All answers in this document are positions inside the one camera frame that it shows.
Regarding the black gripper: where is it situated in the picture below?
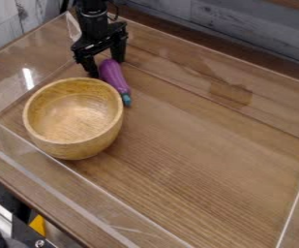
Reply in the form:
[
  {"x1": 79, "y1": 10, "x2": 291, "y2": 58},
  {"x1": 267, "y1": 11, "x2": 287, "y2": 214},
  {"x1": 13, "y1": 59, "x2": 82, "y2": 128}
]
[{"x1": 71, "y1": 21, "x2": 129, "y2": 78}]

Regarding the purple toy eggplant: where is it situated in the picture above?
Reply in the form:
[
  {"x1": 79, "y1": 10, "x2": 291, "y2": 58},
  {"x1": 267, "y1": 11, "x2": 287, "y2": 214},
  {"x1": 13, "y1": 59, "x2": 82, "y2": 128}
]
[{"x1": 99, "y1": 59, "x2": 133, "y2": 107}]

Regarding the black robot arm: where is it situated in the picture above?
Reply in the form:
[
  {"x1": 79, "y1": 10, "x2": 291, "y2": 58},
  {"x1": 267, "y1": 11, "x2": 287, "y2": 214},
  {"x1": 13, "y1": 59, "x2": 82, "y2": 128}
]
[{"x1": 70, "y1": 0, "x2": 129, "y2": 78}]

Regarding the brown wooden bowl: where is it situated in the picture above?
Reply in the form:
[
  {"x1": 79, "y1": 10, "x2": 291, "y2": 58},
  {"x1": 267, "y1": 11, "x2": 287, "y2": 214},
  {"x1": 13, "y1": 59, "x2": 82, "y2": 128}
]
[{"x1": 22, "y1": 77, "x2": 123, "y2": 160}]

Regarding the yellow sticker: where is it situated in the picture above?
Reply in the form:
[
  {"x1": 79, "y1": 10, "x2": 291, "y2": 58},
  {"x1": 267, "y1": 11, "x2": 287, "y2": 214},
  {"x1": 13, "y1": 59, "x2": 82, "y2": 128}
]
[{"x1": 29, "y1": 215, "x2": 46, "y2": 236}]

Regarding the clear acrylic tray wall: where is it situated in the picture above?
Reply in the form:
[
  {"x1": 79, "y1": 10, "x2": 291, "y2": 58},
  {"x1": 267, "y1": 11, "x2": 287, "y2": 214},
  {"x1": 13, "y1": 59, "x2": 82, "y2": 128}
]
[{"x1": 0, "y1": 15, "x2": 299, "y2": 248}]

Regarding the black metal base plate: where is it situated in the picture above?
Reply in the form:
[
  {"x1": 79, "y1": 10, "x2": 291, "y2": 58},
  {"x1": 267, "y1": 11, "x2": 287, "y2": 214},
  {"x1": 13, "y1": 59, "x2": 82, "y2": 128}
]
[{"x1": 11, "y1": 216, "x2": 78, "y2": 248}]

